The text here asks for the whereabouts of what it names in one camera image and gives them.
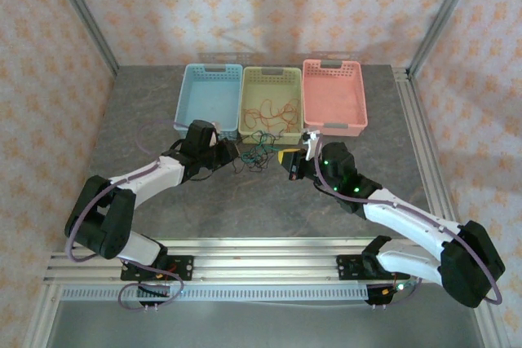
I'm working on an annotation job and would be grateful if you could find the thin orange cable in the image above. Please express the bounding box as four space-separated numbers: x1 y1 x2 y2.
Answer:
243 97 302 135

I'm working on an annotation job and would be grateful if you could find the blue perforated plastic basket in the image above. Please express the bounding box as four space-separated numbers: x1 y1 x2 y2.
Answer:
174 63 245 142

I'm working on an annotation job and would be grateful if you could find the pale yellow perforated plastic basket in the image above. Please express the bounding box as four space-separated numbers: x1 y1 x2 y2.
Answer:
238 66 305 145

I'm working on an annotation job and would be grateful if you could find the pink perforated plastic basket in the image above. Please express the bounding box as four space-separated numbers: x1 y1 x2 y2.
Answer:
302 58 369 137

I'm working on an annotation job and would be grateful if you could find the aluminium frame rail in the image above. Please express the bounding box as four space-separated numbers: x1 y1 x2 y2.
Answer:
393 65 511 348
24 282 62 348

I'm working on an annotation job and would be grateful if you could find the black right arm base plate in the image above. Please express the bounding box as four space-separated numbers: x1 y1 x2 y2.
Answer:
336 253 396 309

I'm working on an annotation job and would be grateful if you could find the wide aluminium mounting rail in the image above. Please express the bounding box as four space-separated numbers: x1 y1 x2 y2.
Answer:
42 236 413 284

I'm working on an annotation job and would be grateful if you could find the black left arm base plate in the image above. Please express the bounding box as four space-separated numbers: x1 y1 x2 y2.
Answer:
120 253 195 308

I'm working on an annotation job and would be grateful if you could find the slotted grey cable duct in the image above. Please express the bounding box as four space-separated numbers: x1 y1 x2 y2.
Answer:
60 284 368 302

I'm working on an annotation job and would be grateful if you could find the aluminium frame post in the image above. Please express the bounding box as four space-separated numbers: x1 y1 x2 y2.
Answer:
42 0 120 77
407 0 486 76

